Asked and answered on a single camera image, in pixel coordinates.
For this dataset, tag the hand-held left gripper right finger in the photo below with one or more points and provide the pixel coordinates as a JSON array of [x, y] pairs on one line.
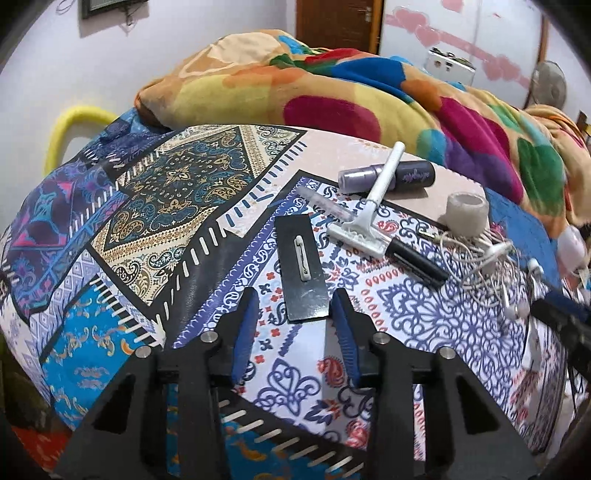
[[346, 337]]

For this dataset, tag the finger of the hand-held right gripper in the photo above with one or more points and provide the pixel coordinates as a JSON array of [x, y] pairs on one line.
[[561, 314]]

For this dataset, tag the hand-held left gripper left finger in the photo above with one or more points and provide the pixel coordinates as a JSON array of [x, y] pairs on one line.
[[244, 332]]

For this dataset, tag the black name badge with pin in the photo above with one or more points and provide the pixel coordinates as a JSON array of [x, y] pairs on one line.
[[302, 277]]

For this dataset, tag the white earphones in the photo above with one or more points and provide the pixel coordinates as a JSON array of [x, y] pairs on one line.
[[489, 261]]

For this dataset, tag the black mascara tube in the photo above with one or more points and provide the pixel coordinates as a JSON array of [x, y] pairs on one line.
[[415, 261]]

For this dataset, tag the white safety razor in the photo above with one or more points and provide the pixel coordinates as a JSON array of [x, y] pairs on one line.
[[369, 217]]

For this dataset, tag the small clear plastic tube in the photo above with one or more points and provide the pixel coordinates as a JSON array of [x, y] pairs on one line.
[[323, 203]]

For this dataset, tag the white tape roll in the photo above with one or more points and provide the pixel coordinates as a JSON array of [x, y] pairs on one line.
[[466, 214]]

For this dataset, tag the purple perfume bottle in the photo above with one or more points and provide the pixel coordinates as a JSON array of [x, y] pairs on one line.
[[358, 177]]

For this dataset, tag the white and pink plastic object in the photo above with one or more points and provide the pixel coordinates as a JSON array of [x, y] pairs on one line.
[[572, 251]]

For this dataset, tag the patterned blue bed sheet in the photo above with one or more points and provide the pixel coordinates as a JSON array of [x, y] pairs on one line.
[[184, 221]]

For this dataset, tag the round standing fan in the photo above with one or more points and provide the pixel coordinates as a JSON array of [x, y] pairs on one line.
[[549, 83]]

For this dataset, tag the colourful patchwork blanket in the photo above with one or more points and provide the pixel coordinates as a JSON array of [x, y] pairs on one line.
[[323, 97]]

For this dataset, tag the white box-shaped device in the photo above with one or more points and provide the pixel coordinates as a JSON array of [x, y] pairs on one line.
[[450, 64]]

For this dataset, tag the yellow foam tube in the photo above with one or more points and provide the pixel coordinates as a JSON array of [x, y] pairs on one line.
[[64, 124]]

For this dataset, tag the white wardrobe with pink hearts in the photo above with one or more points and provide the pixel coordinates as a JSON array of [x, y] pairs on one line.
[[461, 27]]

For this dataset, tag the brown wooden door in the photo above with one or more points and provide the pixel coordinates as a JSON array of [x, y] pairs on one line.
[[339, 23]]

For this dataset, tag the dark framed wall picture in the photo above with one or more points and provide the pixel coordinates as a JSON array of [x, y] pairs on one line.
[[104, 7]]

